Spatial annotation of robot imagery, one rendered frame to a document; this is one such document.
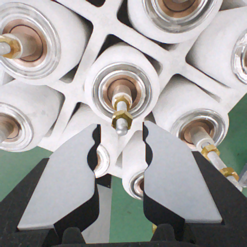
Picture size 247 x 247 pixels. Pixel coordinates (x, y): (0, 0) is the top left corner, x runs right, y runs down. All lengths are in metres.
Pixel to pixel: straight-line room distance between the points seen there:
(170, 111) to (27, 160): 0.54
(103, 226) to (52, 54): 0.32
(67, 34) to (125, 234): 0.87
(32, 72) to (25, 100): 0.05
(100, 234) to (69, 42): 0.33
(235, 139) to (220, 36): 0.45
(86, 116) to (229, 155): 0.52
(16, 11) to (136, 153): 0.24
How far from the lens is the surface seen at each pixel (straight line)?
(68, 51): 0.22
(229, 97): 0.35
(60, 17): 0.22
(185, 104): 0.24
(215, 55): 0.25
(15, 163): 0.71
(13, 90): 0.28
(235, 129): 0.64
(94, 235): 0.38
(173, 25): 0.21
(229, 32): 0.24
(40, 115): 0.27
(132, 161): 0.30
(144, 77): 0.21
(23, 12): 0.23
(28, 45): 0.21
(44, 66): 0.22
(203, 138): 0.24
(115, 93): 0.19
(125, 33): 0.28
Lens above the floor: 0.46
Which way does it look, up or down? 61 degrees down
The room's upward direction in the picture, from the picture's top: 179 degrees clockwise
